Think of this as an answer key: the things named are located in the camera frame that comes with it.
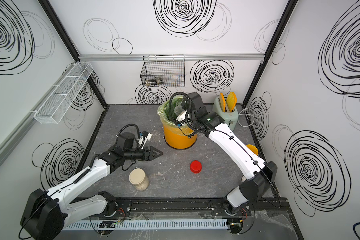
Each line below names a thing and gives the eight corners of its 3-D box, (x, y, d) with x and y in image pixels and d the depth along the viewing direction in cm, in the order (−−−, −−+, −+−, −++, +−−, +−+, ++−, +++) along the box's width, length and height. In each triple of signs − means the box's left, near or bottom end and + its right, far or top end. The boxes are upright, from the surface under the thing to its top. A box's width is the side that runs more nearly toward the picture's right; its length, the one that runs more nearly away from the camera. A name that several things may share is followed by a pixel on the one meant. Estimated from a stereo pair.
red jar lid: (194, 175, 86) (194, 174, 84) (187, 166, 90) (187, 164, 88) (203, 169, 89) (204, 167, 87) (197, 160, 93) (197, 158, 90)
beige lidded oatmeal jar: (134, 191, 81) (127, 183, 71) (136, 177, 86) (130, 168, 76) (148, 191, 81) (143, 183, 71) (150, 177, 86) (145, 168, 76)
